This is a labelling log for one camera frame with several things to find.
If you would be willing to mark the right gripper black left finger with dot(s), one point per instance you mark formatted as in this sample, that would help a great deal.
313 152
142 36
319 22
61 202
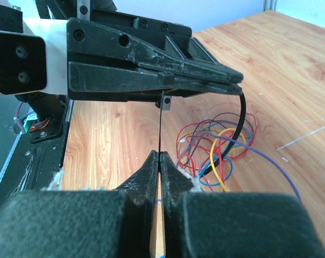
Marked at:
94 223

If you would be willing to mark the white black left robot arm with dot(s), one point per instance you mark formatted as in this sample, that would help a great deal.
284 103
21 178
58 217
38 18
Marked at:
47 104

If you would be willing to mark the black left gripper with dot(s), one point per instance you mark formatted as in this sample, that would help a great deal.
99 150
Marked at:
121 58

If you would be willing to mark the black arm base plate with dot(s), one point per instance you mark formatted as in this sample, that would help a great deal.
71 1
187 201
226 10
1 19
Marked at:
34 159

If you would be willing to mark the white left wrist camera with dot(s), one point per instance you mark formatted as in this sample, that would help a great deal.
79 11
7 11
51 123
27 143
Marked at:
36 59

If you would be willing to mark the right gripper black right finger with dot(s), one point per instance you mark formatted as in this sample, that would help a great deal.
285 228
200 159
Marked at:
235 224

